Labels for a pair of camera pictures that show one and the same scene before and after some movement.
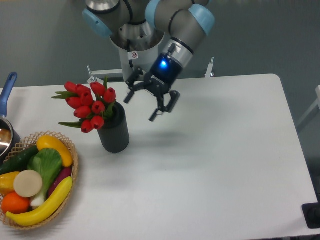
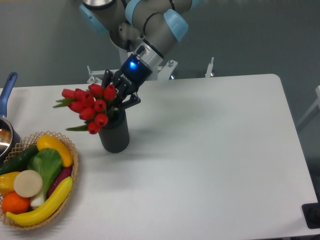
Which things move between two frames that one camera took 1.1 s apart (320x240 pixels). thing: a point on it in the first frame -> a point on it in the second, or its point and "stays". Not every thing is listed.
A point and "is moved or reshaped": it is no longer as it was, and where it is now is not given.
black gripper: (165, 70) -> (130, 77)
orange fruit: (13, 203) stays
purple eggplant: (64, 173) stays
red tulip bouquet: (92, 106) is moved or reshaped
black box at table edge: (311, 213) stays
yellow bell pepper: (7, 182) stays
